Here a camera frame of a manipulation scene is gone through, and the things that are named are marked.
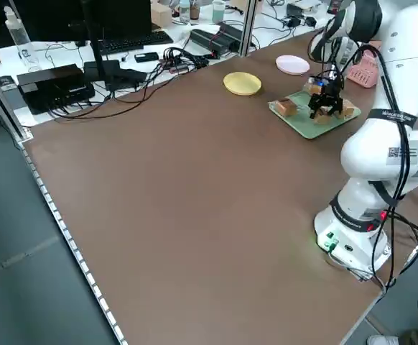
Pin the clear-wrapped bread pack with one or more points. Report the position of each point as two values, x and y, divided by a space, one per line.
323 118
311 86
349 109
286 108

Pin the pale green mug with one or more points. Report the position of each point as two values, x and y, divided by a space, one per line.
218 12

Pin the aluminium table edge rail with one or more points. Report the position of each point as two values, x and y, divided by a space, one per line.
75 249

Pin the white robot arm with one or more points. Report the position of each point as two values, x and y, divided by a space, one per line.
374 154

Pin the aluminium frame post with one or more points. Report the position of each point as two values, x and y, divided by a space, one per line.
2 98
246 28

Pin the yellow round plate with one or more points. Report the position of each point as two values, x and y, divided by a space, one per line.
242 83

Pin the small black device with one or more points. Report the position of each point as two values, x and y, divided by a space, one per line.
6 82

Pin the small pink slotted basket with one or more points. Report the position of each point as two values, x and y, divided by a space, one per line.
365 73

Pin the clear plastic bottle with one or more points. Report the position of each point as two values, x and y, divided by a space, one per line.
20 36

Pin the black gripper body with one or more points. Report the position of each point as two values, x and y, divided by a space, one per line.
329 84

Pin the black keyboard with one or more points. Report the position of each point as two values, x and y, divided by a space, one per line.
137 41

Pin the black power supply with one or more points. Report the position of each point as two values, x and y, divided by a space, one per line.
209 39
230 32

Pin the white round plate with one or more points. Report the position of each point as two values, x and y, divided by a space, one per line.
292 64

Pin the small blue-capped bottle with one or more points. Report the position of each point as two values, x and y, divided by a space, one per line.
184 12

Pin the green rectangular tray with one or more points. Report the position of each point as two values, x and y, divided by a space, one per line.
302 125

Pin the small black phone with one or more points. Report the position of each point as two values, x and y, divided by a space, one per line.
146 56

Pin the black computer monitor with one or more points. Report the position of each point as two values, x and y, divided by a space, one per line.
51 18

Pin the black power adapter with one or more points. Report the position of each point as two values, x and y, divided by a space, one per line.
294 10

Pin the black monitor stand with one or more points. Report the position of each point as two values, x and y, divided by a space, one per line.
99 54

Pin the brown cardboard box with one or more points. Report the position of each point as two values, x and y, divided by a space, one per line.
160 14

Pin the black equipment box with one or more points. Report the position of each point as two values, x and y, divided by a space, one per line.
51 79

